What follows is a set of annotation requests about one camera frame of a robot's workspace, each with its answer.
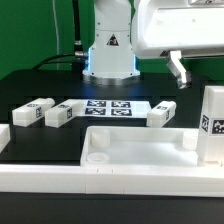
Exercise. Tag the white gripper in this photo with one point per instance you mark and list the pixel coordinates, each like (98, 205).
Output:
(194, 28)

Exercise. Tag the white desk top tray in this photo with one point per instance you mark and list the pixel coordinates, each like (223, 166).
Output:
(117, 145)

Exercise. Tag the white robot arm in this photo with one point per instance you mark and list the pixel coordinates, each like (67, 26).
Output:
(126, 31)

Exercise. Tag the white marker sheet with tags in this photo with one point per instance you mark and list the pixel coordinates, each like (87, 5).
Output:
(115, 108)

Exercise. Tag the white front fence bar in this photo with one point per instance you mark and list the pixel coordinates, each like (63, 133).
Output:
(130, 180)

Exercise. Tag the white fence bar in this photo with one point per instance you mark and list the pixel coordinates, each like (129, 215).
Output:
(130, 180)
(4, 136)

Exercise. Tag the white left fence bar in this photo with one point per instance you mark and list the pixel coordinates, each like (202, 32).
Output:
(4, 136)

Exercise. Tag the black cable post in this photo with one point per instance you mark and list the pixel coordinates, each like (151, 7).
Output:
(77, 67)

